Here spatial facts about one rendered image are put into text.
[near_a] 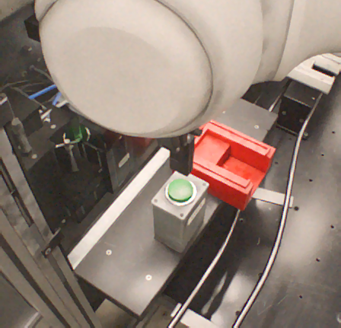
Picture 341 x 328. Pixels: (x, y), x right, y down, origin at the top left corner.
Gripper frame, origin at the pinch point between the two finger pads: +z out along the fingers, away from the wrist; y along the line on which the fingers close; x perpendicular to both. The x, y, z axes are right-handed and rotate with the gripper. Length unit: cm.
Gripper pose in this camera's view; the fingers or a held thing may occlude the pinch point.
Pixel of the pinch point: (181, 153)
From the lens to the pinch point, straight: 54.5
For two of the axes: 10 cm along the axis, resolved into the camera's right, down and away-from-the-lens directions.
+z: 0.0, 6.2, 7.8
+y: -5.5, 6.5, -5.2
